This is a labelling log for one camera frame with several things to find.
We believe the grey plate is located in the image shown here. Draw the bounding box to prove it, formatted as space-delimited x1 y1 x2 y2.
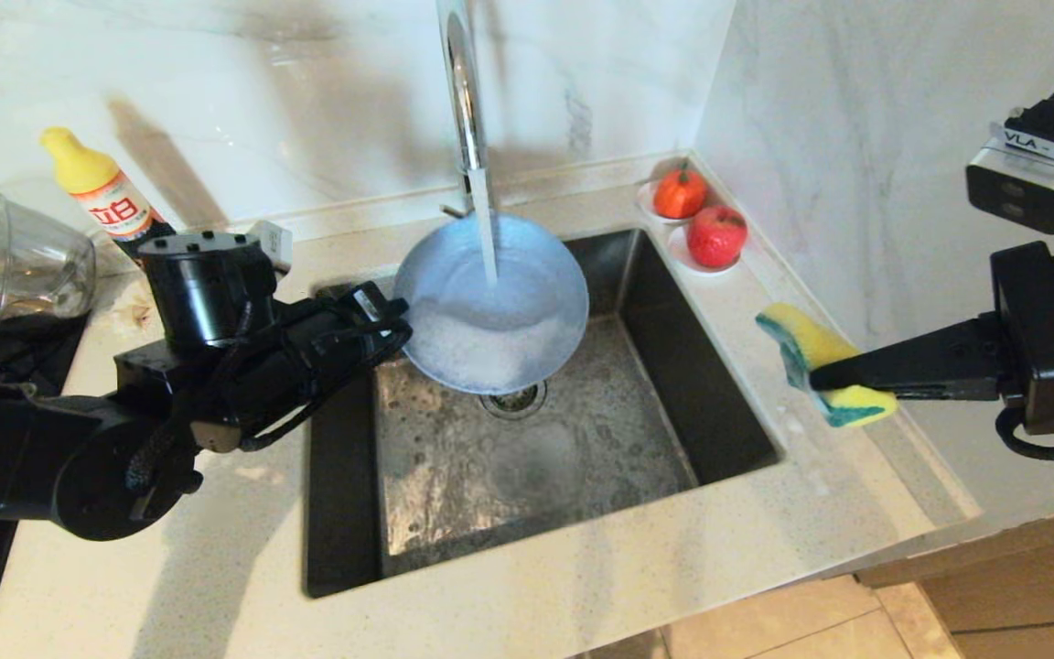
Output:
393 213 591 396

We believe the wooden cabinet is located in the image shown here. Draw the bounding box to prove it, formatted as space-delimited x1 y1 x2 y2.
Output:
856 499 1054 659

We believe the red toy apple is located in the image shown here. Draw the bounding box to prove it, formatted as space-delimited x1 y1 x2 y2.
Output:
687 205 749 270

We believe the clear glass jug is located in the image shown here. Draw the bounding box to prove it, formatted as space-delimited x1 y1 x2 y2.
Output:
0 189 97 319

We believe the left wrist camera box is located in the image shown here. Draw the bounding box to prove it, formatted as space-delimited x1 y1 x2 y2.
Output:
248 220 295 275

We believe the orange toy pumpkin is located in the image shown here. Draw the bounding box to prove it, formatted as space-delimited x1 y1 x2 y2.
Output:
653 162 709 221

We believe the metal drain strainer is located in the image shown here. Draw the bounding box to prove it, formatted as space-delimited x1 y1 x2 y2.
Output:
481 383 549 422

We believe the yellow green sponge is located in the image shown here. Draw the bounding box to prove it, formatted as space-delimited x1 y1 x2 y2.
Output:
755 302 900 429

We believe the small white dish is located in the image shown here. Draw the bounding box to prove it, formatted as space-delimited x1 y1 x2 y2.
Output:
636 178 708 224
667 223 741 275

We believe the chrome faucet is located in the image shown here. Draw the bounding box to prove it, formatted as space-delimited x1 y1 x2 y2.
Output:
436 0 507 221

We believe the orange dish soap bottle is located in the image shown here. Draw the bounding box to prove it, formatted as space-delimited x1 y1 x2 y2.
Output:
40 126 178 266

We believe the stainless steel sink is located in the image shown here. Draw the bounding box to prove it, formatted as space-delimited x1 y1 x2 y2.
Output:
304 229 782 600

